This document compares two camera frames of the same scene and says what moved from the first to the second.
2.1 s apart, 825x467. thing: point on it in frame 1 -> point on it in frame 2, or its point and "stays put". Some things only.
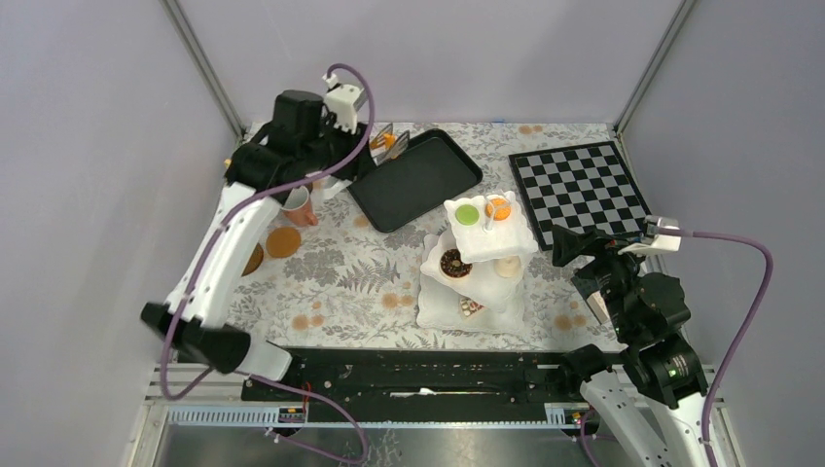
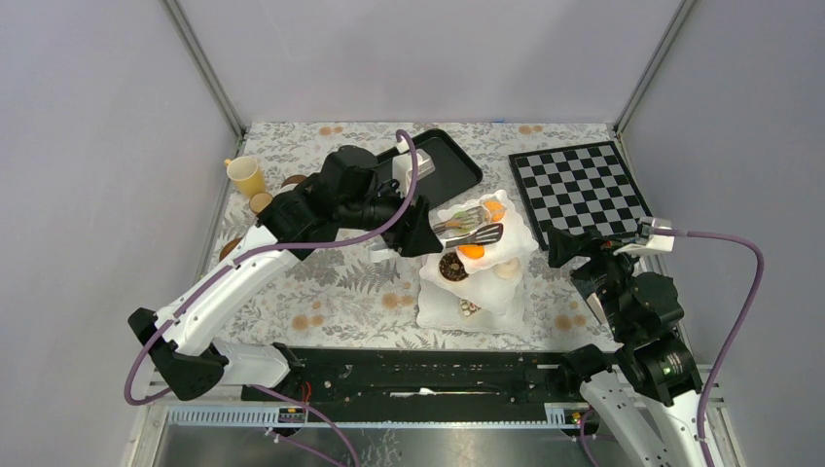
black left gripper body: x=333 y=144 -> x=374 y=211
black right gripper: x=566 y=244 stays put
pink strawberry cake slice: x=469 y=306 stays put
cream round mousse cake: x=507 y=267 stays put
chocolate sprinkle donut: x=452 y=265 stays put
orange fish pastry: x=389 y=139 -> x=472 y=251
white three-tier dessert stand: x=472 y=276 stays put
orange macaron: x=498 y=209 stays put
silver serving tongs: x=386 y=147 -> x=469 y=229
